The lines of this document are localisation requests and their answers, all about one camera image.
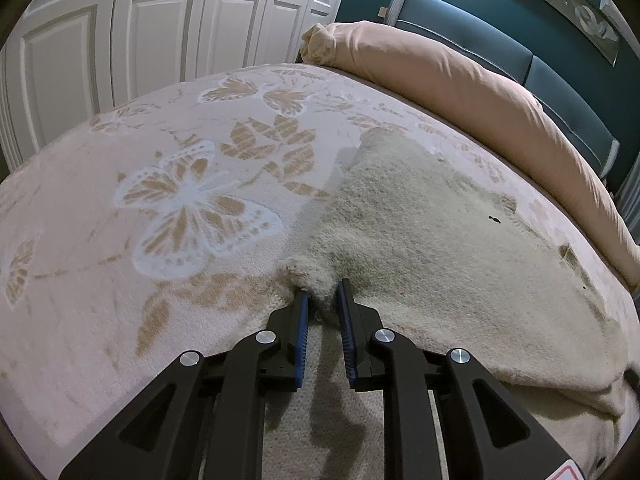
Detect grey curtain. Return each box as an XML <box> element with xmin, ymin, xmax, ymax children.
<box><xmin>616</xmin><ymin>150</ymin><xmax>640</xmax><ymax>248</ymax></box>

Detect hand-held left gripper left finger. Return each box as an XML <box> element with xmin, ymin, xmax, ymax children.
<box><xmin>59</xmin><ymin>291</ymin><xmax>310</xmax><ymax>480</ymax></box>

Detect butterfly print blanket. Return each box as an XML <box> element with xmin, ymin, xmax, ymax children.
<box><xmin>0</xmin><ymin>62</ymin><xmax>640</xmax><ymax>463</ymax></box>

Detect cream fluffy towel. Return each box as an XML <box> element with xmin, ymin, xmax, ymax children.
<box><xmin>262</xmin><ymin>127</ymin><xmax>635</xmax><ymax>480</ymax></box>

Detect teal padded headboard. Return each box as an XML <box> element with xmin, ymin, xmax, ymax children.
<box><xmin>387</xmin><ymin>0</ymin><xmax>621</xmax><ymax>191</ymax></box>

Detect peach long pillow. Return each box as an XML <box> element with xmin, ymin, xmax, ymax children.
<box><xmin>300</xmin><ymin>20</ymin><xmax>640</xmax><ymax>292</ymax></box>

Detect white panelled wardrobe doors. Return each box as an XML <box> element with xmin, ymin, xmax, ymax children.
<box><xmin>0</xmin><ymin>0</ymin><xmax>357</xmax><ymax>173</ymax></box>

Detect framed wall picture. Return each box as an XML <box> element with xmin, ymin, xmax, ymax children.
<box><xmin>450</xmin><ymin>0</ymin><xmax>623</xmax><ymax>67</ymax></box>

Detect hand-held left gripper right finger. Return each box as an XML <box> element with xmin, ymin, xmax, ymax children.
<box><xmin>336</xmin><ymin>279</ymin><xmax>588</xmax><ymax>480</ymax></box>

